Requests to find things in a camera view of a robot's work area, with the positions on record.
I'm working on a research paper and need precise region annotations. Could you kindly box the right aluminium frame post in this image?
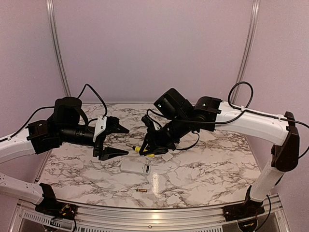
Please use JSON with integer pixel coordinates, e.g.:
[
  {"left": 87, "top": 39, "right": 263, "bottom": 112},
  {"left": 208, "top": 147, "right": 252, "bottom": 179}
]
[{"left": 228, "top": 0, "right": 261, "bottom": 108}]

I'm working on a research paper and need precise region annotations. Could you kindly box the aluminium frame post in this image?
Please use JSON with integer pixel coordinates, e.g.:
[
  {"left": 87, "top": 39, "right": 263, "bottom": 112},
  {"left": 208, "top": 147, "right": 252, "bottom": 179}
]
[
  {"left": 228, "top": 0, "right": 261, "bottom": 108},
  {"left": 46, "top": 0, "right": 72, "bottom": 97}
]

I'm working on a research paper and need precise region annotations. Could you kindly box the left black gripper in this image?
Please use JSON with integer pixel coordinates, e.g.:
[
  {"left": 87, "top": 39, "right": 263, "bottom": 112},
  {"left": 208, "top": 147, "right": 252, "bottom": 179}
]
[{"left": 58, "top": 121, "right": 129, "bottom": 160}]

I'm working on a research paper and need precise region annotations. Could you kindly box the left aluminium frame post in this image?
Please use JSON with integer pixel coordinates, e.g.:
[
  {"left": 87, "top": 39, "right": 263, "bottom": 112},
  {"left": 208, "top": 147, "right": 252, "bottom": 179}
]
[{"left": 46, "top": 0, "right": 72, "bottom": 97}]

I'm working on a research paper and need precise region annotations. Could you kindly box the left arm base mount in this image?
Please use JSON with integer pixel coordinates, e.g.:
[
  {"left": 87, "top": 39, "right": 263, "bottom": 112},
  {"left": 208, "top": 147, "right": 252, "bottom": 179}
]
[{"left": 35, "top": 202, "right": 77, "bottom": 220}]

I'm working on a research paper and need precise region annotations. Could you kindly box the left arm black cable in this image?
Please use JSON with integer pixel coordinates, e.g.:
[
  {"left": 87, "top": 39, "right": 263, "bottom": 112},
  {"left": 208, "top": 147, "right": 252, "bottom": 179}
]
[{"left": 0, "top": 83, "right": 108, "bottom": 143}]

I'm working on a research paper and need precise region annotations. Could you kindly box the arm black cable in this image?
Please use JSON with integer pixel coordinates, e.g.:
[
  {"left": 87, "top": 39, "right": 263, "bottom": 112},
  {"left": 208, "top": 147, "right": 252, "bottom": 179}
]
[
  {"left": 0, "top": 83, "right": 108, "bottom": 143},
  {"left": 147, "top": 81, "right": 309, "bottom": 229}
]

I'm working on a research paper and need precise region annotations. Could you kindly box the white remote control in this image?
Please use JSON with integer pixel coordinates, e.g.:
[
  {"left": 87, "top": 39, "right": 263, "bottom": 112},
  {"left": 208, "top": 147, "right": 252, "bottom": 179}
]
[{"left": 120, "top": 160, "right": 151, "bottom": 175}]

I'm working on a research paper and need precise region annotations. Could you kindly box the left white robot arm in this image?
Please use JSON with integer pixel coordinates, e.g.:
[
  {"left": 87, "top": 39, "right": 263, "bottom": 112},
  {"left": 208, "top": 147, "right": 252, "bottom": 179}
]
[{"left": 0, "top": 97, "right": 129, "bottom": 215}]

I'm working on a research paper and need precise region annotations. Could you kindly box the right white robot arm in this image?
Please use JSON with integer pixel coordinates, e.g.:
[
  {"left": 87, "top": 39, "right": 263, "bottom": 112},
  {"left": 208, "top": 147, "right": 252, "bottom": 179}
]
[{"left": 139, "top": 88, "right": 300, "bottom": 217}]

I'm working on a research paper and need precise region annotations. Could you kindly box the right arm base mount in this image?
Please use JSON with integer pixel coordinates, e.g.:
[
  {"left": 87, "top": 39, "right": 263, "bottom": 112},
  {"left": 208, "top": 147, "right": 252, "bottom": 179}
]
[{"left": 223, "top": 201, "right": 265, "bottom": 221}]

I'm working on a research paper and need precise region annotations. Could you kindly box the yellow handled screwdriver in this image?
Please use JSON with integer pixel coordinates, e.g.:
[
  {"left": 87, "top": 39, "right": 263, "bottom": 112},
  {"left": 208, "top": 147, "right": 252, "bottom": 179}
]
[{"left": 127, "top": 144, "right": 155, "bottom": 160}]

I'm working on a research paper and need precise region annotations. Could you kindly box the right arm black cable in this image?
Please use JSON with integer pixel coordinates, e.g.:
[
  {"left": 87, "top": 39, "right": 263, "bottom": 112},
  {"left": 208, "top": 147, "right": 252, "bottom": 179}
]
[{"left": 147, "top": 81, "right": 309, "bottom": 229}]

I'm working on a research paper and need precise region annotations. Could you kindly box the white battery cover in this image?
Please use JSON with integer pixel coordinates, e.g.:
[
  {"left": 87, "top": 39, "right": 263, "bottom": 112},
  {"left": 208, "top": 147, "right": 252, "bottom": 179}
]
[{"left": 162, "top": 153, "right": 173, "bottom": 162}]

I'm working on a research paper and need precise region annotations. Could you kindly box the front aluminium rail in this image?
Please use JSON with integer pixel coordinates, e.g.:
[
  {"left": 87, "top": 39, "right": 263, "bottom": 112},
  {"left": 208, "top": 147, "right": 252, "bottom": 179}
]
[{"left": 9, "top": 195, "right": 290, "bottom": 232}]

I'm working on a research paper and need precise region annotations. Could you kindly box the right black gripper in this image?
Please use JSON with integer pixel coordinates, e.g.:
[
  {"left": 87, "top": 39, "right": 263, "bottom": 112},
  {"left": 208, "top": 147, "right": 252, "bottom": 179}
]
[{"left": 139, "top": 113, "right": 191, "bottom": 156}]

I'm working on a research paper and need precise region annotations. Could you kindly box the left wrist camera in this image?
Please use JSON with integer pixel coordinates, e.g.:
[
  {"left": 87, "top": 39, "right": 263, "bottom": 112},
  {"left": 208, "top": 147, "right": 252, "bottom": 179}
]
[{"left": 93, "top": 116, "right": 119, "bottom": 142}]

